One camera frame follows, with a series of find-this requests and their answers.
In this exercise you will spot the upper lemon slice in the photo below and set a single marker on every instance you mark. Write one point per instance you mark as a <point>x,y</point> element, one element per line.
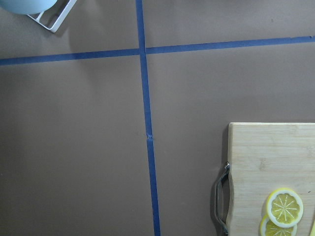
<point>284,208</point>

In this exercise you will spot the bamboo cutting board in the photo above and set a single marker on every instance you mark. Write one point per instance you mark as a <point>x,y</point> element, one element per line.
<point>264,157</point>

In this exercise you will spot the lower lemon slice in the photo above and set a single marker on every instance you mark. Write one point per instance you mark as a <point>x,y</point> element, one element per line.
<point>268,228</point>

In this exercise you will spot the light blue cup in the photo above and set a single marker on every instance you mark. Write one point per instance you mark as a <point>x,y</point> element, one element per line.
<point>26,6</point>

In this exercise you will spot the lemon slice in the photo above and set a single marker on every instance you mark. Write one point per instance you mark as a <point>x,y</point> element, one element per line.
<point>268,228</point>
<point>284,208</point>

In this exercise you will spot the board metal handle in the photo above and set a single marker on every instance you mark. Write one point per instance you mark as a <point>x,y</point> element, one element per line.
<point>218,201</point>

